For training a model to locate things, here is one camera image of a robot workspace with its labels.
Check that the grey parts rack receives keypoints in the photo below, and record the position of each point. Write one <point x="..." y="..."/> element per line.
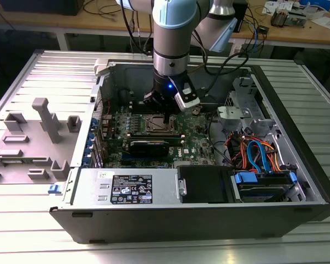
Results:
<point x="30" y="154"/>

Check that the black monitor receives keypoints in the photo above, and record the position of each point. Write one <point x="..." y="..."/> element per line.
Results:
<point x="41" y="6"/>

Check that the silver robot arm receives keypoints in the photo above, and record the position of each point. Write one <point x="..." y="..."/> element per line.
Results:
<point x="173" y="33"/>

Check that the silver power supply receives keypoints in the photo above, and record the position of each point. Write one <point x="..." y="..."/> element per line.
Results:
<point x="82" y="189"/>

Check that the round silver coin battery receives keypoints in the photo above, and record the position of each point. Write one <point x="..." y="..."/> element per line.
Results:
<point x="197" y="110"/>

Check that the CPU socket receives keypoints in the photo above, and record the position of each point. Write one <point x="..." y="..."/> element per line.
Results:
<point x="145" y="131"/>

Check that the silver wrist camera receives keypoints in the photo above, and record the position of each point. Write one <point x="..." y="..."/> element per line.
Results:
<point x="188" y="99"/>

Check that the white papers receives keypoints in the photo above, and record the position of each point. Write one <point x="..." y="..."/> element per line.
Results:
<point x="327" y="22"/>

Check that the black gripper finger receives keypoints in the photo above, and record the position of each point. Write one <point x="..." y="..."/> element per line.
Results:
<point x="168" y="117"/>

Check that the black box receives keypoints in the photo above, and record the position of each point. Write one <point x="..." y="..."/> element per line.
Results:
<point x="240" y="13"/>

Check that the graphics card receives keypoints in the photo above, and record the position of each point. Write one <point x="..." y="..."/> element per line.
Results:
<point x="148" y="149"/>

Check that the copper coil transformer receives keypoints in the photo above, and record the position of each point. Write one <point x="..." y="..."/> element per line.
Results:
<point x="280" y="17"/>

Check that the black and grey PC case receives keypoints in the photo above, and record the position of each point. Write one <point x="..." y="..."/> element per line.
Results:
<point x="181" y="225"/>

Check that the blue latch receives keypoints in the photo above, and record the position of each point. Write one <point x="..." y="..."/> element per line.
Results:
<point x="54" y="189"/>

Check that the wooden desk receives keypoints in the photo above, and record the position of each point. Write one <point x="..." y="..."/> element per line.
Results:
<point x="104" y="23"/>

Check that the hard disk blue carrier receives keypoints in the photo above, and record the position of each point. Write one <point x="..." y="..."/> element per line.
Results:
<point x="259" y="189"/>

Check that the green motherboard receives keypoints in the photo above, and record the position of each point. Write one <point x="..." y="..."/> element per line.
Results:
<point x="198" y="137"/>

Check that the silver drive cage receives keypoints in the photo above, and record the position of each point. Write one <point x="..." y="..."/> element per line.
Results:
<point x="233" y="112"/>

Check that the silver CPU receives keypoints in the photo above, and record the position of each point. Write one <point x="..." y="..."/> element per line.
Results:
<point x="157" y="123"/>

